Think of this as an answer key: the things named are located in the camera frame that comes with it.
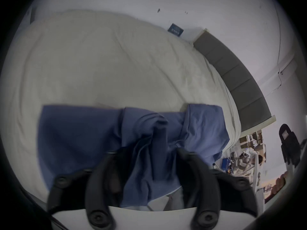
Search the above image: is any small blue wall sign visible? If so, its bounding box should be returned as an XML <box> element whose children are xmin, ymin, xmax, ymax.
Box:
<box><xmin>167</xmin><ymin>23</ymin><xmax>185</xmax><ymax>37</ymax></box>

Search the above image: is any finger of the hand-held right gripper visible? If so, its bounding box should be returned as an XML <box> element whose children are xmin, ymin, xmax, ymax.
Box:
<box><xmin>279</xmin><ymin>124</ymin><xmax>302</xmax><ymax>168</ymax></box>

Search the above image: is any dark blue shirt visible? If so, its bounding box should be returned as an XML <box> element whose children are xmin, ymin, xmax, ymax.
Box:
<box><xmin>37</xmin><ymin>104</ymin><xmax>229</xmax><ymax>208</ymax></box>

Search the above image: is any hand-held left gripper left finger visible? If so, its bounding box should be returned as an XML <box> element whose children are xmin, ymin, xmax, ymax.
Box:
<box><xmin>47</xmin><ymin>149</ymin><xmax>131</xmax><ymax>230</ymax></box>

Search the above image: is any cluttered shelf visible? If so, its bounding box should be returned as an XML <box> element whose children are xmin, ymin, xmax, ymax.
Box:
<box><xmin>230</xmin><ymin>128</ymin><xmax>267</xmax><ymax>177</ymax></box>

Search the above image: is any bed with beige sheet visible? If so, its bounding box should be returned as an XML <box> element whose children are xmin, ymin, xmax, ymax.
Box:
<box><xmin>0</xmin><ymin>10</ymin><xmax>241</xmax><ymax>211</ymax></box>

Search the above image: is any grey padded headboard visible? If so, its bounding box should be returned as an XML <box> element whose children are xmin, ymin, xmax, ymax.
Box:
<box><xmin>193</xmin><ymin>29</ymin><xmax>272</xmax><ymax>132</ymax></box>

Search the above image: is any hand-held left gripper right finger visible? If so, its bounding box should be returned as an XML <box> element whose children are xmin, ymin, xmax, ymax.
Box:
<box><xmin>176</xmin><ymin>148</ymin><xmax>258</xmax><ymax>230</ymax></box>

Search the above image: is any person's right hand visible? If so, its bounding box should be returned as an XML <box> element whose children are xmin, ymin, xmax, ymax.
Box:
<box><xmin>269</xmin><ymin>172</ymin><xmax>290</xmax><ymax>201</ymax></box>

